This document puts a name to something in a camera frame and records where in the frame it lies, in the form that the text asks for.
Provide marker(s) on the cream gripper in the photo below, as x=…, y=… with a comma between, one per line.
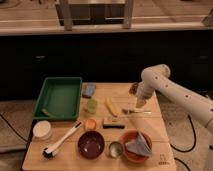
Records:
x=140, y=102

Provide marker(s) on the silver fork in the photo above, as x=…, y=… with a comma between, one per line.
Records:
x=132, y=111

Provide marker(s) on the yellow banana toy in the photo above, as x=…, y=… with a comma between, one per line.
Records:
x=111, y=107

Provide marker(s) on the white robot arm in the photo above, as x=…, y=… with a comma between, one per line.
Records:
x=199, y=107

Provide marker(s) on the green plastic tray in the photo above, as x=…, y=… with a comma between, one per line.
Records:
x=61, y=97

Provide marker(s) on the green item in tray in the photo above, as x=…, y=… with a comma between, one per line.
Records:
x=47, y=113

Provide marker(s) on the brown pine cone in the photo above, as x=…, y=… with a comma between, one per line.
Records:
x=133, y=88

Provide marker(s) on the black and wood block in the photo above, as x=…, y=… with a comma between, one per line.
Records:
x=112, y=123

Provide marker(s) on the grey cloth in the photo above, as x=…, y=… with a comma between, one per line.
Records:
x=139, y=146

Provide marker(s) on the orange bowl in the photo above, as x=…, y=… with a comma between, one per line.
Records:
x=132, y=157

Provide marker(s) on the green plastic cup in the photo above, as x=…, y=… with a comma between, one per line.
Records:
x=91, y=106

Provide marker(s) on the small metal cup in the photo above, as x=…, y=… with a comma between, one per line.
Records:
x=115, y=149

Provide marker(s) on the small orange cup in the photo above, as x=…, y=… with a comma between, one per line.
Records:
x=90, y=124

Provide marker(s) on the dark purple bowl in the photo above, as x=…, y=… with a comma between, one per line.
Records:
x=91, y=144

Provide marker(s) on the white small bowl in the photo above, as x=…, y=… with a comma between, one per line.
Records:
x=42, y=130

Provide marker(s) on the white dish brush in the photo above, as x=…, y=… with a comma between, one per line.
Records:
x=49, y=152

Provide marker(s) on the white stool frame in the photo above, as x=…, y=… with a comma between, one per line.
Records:
x=94, y=12

